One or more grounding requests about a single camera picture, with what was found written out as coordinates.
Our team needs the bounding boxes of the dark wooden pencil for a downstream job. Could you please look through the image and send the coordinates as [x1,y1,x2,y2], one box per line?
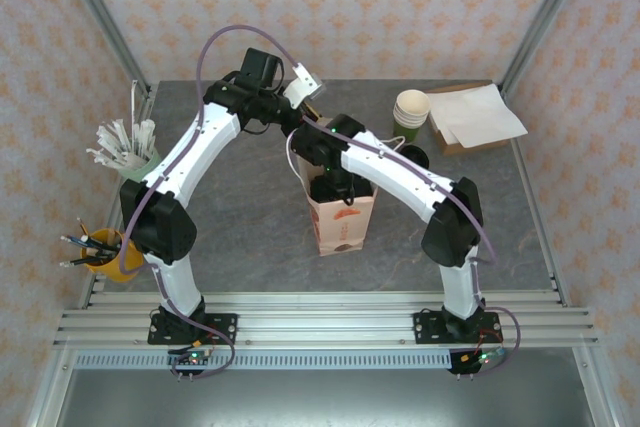
[58,253,111,268]
[59,234,122,252]
[76,216,99,251]

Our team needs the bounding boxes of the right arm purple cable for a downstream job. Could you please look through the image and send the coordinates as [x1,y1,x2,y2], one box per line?
[299,115,524,377]

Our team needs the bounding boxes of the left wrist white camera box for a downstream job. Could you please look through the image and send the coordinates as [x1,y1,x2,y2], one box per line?
[283,62,325,110]

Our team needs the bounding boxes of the aluminium frame bar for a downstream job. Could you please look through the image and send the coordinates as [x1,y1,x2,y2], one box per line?
[24,346,76,427]
[572,346,624,427]

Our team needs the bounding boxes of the stack of green paper cups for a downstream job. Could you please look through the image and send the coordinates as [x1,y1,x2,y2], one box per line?
[391,89,432,144]

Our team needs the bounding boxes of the yellow pencil cup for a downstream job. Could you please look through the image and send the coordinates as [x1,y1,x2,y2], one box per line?
[79,227,146,283]

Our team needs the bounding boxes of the wide aluminium mounting rail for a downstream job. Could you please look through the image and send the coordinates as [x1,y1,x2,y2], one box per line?
[52,308,600,349]

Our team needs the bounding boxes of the aluminium frame post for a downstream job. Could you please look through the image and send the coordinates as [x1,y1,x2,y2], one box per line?
[51,0,153,98]
[498,0,596,93]

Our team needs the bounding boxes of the grey metal shelf plate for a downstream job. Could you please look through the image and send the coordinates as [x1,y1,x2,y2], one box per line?
[49,366,601,427]

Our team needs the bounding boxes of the aluminium table edge rail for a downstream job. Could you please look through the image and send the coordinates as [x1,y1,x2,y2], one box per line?
[79,289,571,309]

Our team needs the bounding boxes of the grey slotted cable duct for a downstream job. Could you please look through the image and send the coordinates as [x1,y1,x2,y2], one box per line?
[73,350,507,371]

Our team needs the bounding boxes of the light green straw holder cup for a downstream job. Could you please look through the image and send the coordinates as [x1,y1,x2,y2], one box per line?
[116,145,164,183]

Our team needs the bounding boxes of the printed paper bag white handles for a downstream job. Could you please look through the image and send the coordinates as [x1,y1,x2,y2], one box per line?
[285,129,407,258]

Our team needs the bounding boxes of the brown cardboard box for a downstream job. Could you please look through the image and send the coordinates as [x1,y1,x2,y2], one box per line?
[423,80,512,158]

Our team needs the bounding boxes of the small lit circuit board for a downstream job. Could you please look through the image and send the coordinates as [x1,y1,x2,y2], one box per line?
[447,346,507,379]
[167,349,214,379]

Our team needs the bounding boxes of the white paper napkin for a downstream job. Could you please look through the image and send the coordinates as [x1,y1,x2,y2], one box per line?
[426,83,530,150]

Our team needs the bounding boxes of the white wrapped straw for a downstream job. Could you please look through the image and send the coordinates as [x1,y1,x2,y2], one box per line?
[143,118,158,161]
[101,119,132,154]
[85,147,132,169]
[95,125,135,162]
[131,121,147,161]
[130,79,140,136]
[117,118,139,156]

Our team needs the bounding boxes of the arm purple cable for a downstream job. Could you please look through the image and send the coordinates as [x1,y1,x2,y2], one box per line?
[118,24,304,379]
[299,115,524,377]

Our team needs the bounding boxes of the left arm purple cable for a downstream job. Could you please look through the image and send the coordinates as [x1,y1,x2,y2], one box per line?
[118,24,304,379]

